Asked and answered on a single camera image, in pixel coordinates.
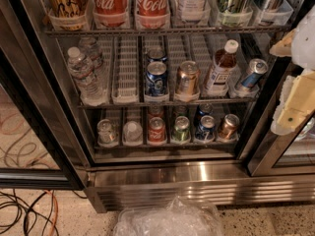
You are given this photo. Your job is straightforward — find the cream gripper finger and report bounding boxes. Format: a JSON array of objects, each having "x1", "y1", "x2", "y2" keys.
[
  {"x1": 269, "y1": 29, "x2": 295, "y2": 57},
  {"x1": 271, "y1": 69, "x2": 315, "y2": 136}
]

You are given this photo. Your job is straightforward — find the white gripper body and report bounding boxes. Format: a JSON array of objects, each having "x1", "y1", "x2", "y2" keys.
[{"x1": 291, "y1": 6, "x2": 315, "y2": 70}]

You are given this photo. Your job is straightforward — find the clear water bottle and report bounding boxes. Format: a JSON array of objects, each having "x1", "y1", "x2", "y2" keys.
[
  {"x1": 78, "y1": 37, "x2": 103, "y2": 69},
  {"x1": 67, "y1": 47, "x2": 105, "y2": 106}
]

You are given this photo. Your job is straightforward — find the right glass fridge door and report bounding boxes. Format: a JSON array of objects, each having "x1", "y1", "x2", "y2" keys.
[{"x1": 245, "y1": 62, "x2": 315, "y2": 177}]

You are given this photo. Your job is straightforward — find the glass fridge door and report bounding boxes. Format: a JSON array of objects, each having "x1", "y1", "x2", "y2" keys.
[
  {"x1": 0, "y1": 0, "x2": 86, "y2": 190},
  {"x1": 245, "y1": 62, "x2": 315, "y2": 177}
]

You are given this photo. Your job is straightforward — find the brown tea bottle white cap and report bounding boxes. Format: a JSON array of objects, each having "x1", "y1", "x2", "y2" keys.
[{"x1": 204, "y1": 39, "x2": 238, "y2": 95}]

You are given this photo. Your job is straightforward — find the copper can bottom shelf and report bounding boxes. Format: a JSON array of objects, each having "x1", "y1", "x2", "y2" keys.
[{"x1": 219, "y1": 114, "x2": 239, "y2": 140}]

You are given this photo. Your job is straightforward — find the copper can shelf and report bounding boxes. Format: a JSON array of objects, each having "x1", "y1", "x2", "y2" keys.
[
  {"x1": 219, "y1": 114, "x2": 239, "y2": 140},
  {"x1": 175, "y1": 61, "x2": 200, "y2": 95}
]

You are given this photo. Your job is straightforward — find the blue can bottom shelf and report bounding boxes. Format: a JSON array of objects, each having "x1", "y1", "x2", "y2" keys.
[{"x1": 195, "y1": 115, "x2": 216, "y2": 142}]

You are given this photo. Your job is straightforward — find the copper can middle shelf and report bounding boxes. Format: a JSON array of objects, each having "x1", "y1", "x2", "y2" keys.
[{"x1": 175, "y1": 61, "x2": 200, "y2": 95}]

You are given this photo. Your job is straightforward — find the white label bottle top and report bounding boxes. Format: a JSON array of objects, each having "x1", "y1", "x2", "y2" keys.
[{"x1": 178, "y1": 0, "x2": 206, "y2": 22}]

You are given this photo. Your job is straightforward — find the green can bottom shelf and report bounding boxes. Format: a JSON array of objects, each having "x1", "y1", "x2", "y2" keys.
[{"x1": 172, "y1": 116, "x2": 190, "y2": 142}]

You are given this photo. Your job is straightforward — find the empty white shelf tray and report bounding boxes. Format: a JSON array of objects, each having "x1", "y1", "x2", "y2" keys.
[{"x1": 111, "y1": 36, "x2": 139, "y2": 104}]

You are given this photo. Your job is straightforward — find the stainless fridge base grille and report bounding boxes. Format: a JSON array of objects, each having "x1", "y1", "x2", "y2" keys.
[{"x1": 85, "y1": 161, "x2": 315, "y2": 213}]

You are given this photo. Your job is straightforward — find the silver can bottom shelf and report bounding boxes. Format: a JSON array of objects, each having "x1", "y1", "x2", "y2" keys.
[{"x1": 97, "y1": 119, "x2": 117, "y2": 145}]

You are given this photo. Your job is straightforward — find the gold can top shelf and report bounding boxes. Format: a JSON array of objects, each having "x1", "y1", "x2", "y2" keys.
[{"x1": 42, "y1": 0, "x2": 91, "y2": 19}]

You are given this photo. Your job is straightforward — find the left glass fridge door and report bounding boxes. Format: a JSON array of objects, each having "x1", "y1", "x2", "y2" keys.
[{"x1": 0, "y1": 0, "x2": 86, "y2": 190}]

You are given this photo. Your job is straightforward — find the tilted blue silver can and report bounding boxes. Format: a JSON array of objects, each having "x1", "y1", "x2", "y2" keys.
[{"x1": 235, "y1": 58, "x2": 268, "y2": 91}]

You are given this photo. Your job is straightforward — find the rear blue can bottom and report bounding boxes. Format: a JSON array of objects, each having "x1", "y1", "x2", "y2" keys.
[{"x1": 195, "y1": 103, "x2": 213, "y2": 121}]

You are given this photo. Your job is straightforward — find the rear blue Pepsi can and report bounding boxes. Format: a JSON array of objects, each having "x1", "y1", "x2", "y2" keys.
[{"x1": 146, "y1": 47, "x2": 167, "y2": 63}]

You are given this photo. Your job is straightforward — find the blue pepsi can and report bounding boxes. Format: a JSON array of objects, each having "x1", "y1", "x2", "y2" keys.
[
  {"x1": 146, "y1": 47, "x2": 167, "y2": 63},
  {"x1": 146, "y1": 61, "x2": 167, "y2": 96}
]

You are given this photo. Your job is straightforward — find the front blue Pepsi can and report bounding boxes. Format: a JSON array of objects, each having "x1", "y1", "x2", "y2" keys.
[{"x1": 146, "y1": 61, "x2": 167, "y2": 96}]

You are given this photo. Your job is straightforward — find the red Coca-Cola can bottom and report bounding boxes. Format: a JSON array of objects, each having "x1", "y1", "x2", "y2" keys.
[{"x1": 149, "y1": 117, "x2": 165, "y2": 143}]

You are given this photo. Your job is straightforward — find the rear red can bottom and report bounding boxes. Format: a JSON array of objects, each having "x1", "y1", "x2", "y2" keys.
[{"x1": 148, "y1": 105, "x2": 164, "y2": 119}]

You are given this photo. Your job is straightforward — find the clear plastic bag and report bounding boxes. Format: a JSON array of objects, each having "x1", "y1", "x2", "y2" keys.
[{"x1": 113, "y1": 197, "x2": 224, "y2": 236}]

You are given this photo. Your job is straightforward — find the left Coca-Cola can top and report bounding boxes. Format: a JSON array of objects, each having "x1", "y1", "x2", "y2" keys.
[{"x1": 94, "y1": 0, "x2": 127, "y2": 28}]

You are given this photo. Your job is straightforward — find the orange cable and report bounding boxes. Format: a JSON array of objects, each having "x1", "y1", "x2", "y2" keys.
[{"x1": 42, "y1": 189, "x2": 60, "y2": 236}]

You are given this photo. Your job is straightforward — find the black cables on floor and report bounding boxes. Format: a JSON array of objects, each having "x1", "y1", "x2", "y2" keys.
[{"x1": 0, "y1": 189, "x2": 60, "y2": 236}]

